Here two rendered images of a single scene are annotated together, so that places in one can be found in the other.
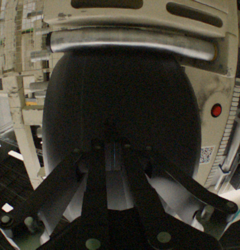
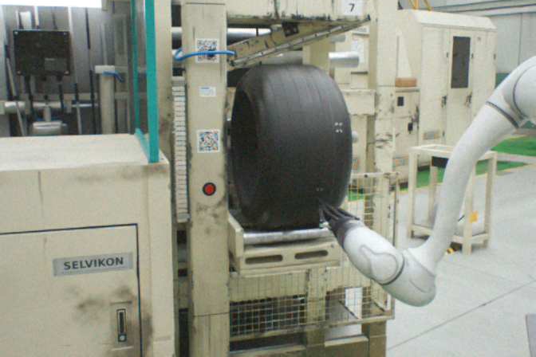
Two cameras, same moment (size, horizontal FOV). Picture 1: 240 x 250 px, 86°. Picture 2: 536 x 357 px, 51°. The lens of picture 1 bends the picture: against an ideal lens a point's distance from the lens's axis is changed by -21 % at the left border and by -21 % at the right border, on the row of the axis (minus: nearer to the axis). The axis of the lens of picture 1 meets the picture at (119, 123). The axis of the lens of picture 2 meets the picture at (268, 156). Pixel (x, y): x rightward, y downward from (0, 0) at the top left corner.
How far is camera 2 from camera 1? 1.64 m
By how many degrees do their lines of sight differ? 39
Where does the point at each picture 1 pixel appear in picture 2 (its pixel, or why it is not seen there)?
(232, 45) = (241, 249)
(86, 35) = (318, 234)
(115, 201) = (321, 170)
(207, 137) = (210, 162)
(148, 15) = (292, 250)
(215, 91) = (214, 205)
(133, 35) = (295, 237)
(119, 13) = (305, 249)
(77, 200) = (338, 170)
